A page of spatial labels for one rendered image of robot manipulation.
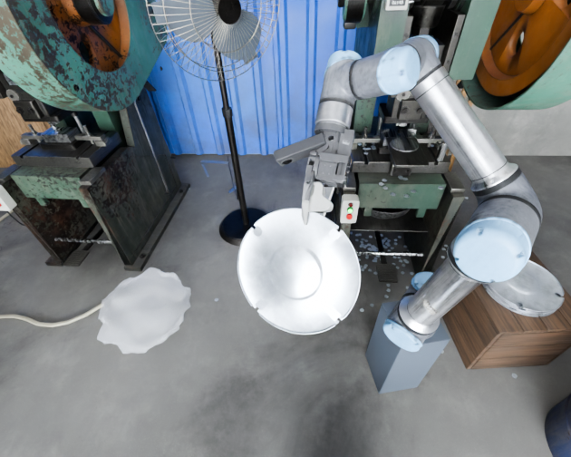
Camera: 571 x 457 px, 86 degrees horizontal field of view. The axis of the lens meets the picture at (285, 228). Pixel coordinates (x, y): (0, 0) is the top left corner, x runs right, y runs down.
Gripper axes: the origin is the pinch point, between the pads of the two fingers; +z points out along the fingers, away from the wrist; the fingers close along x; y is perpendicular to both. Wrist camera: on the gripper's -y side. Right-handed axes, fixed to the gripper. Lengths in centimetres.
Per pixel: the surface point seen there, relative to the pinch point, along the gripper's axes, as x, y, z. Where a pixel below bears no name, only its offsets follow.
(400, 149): 78, 21, -41
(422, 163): 72, 30, -35
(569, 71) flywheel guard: 44, 63, -61
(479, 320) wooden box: 83, 66, 25
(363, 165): 84, 6, -33
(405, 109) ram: 70, 19, -56
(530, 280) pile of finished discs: 87, 83, 5
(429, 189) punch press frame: 88, 37, -28
